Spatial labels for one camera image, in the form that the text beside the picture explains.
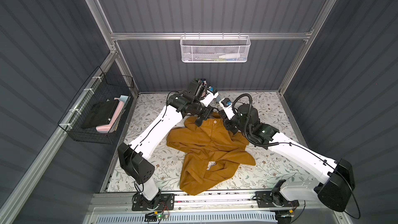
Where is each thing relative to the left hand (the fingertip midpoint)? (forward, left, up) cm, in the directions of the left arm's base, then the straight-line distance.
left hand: (213, 112), depth 74 cm
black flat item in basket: (-4, +51, +4) cm, 51 cm away
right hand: (0, -4, 0) cm, 4 cm away
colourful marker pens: (+39, +5, -14) cm, 42 cm away
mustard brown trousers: (-10, +1, -24) cm, 26 cm away
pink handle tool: (-11, +47, +2) cm, 48 cm away
